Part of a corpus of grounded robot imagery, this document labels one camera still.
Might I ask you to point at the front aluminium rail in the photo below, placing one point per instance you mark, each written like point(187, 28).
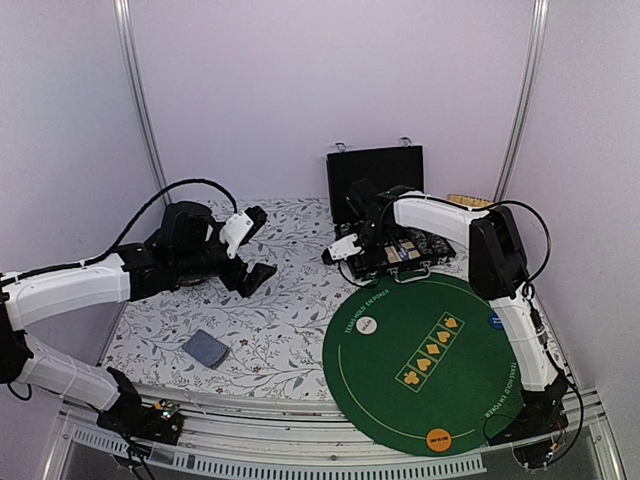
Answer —
point(246, 438)

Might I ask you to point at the woven bamboo tray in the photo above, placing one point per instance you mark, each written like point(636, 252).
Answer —
point(468, 201)

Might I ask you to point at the poker chip row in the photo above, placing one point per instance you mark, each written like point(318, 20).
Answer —
point(438, 247)
point(420, 240)

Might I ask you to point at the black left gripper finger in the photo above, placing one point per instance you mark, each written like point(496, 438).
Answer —
point(258, 216)
point(255, 278)

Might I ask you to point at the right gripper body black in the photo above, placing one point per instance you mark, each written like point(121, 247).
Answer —
point(376, 237)

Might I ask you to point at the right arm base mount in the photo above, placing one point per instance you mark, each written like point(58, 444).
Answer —
point(542, 413)

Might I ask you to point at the playing card deck box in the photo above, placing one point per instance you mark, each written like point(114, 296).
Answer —
point(403, 252)

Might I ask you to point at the left aluminium frame post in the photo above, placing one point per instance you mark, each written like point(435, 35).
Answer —
point(132, 67)

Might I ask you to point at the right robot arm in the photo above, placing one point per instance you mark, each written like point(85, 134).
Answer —
point(497, 267)

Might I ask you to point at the aluminium frame post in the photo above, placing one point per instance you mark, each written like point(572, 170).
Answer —
point(132, 67)
point(531, 66)

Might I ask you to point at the blue grey cloth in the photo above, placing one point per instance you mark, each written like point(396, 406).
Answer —
point(205, 349)

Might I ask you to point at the orange big blind button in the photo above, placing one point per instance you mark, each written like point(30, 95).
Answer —
point(439, 440)

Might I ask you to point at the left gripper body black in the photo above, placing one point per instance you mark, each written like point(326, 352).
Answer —
point(195, 266)

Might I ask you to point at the poker chip row far right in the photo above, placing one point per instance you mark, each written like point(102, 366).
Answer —
point(438, 247)

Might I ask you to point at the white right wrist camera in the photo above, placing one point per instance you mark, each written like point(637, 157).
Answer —
point(342, 249)

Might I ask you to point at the blue small blind button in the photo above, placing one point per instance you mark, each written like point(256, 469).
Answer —
point(495, 322)

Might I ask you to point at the black poker chip case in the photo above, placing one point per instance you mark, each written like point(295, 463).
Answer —
point(385, 168)

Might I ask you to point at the green round poker mat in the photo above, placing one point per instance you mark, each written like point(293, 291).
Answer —
point(433, 362)

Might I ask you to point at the white dealer button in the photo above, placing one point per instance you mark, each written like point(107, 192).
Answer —
point(366, 325)

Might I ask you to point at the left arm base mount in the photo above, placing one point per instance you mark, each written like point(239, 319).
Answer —
point(161, 422)

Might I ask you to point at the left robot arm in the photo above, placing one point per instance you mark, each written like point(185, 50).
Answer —
point(189, 247)

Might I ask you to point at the right aluminium frame post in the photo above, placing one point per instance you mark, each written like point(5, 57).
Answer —
point(531, 66)

